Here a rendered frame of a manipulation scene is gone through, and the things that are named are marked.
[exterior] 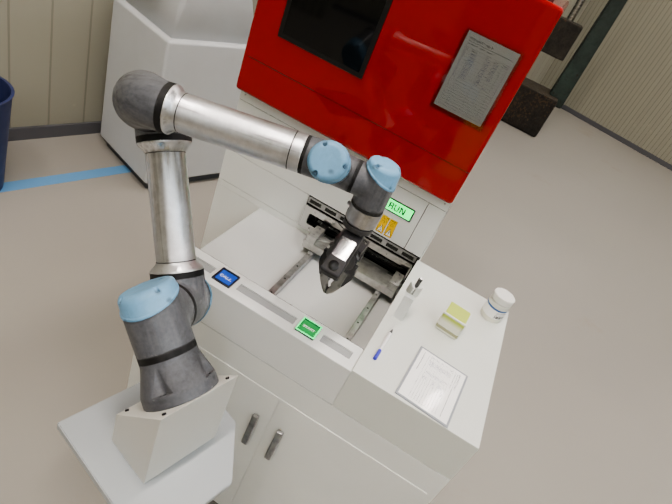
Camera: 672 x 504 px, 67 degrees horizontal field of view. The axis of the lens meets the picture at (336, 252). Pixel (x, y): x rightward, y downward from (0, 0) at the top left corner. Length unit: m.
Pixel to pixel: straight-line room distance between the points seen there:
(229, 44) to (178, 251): 2.17
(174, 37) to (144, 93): 1.99
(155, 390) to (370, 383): 0.52
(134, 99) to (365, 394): 0.85
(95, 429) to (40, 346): 1.24
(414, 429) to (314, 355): 0.31
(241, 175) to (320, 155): 1.06
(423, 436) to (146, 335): 0.71
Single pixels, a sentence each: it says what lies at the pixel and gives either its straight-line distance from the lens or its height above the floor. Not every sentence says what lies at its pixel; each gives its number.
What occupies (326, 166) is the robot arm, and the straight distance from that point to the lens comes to 0.92.
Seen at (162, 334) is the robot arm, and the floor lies 1.11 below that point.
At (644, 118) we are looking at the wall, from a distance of 10.71.
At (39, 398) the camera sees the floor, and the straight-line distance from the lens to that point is 2.29.
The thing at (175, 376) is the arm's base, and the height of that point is 1.06.
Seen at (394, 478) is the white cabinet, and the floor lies 0.71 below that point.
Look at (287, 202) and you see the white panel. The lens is 1.90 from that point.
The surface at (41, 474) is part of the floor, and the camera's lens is 2.13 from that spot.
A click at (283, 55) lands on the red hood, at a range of 1.71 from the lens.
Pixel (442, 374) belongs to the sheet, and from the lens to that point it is 1.43.
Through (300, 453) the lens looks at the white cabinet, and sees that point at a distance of 1.59.
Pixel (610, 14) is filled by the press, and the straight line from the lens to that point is 8.02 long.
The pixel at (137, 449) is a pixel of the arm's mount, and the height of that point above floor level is 0.89.
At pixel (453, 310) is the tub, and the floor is 1.03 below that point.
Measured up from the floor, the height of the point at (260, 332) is 0.91.
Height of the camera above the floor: 1.87
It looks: 34 degrees down
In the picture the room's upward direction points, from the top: 24 degrees clockwise
